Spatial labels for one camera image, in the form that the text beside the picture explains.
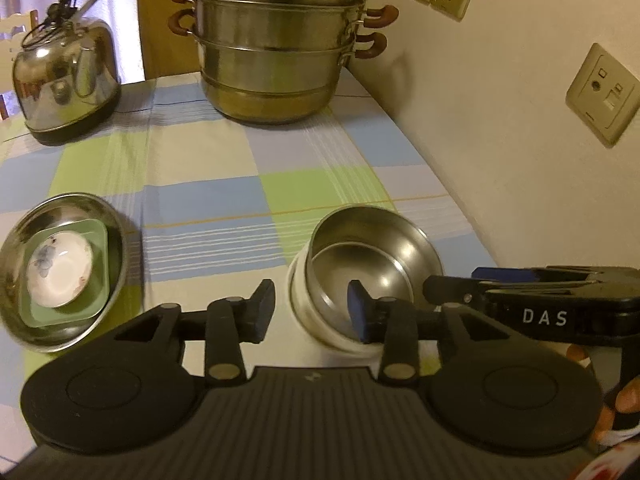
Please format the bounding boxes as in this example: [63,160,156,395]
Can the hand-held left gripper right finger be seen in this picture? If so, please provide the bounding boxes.
[347,280,506,381]

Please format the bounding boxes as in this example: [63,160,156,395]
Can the stainless steel steamer pot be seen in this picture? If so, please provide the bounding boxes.
[166,0,400,126]

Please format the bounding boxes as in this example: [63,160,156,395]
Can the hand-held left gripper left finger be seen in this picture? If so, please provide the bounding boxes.
[112,279,277,380]

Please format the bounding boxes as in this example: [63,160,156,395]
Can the stainless steel bowl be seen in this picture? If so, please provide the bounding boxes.
[305,205,445,348]

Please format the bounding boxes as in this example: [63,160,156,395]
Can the white wooden chair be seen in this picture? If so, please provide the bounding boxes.
[0,9,40,122]

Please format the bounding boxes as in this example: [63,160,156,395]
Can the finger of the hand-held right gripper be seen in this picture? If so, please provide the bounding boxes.
[422,274,640,309]
[471,265,640,289]

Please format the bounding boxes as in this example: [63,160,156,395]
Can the beige wall socket panel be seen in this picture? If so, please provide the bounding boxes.
[565,42,640,148]

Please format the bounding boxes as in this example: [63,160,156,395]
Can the person's right hand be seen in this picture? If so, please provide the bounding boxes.
[567,342,640,443]

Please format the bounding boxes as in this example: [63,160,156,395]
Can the checkered pastel tablecloth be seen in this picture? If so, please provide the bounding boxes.
[0,67,501,461]

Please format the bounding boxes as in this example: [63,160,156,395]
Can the small floral white dish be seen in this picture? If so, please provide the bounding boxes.
[25,231,95,309]

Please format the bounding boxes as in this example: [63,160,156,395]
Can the stainless steel kettle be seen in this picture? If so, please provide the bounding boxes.
[11,0,122,147]

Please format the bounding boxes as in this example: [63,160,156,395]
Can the red white patterned cloth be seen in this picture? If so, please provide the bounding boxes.
[575,437,640,480]

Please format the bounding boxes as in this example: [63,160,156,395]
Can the round stainless steel plate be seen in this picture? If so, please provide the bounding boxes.
[0,191,126,352]

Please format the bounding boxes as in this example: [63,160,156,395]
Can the green square plate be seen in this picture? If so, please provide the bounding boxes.
[19,219,111,328]

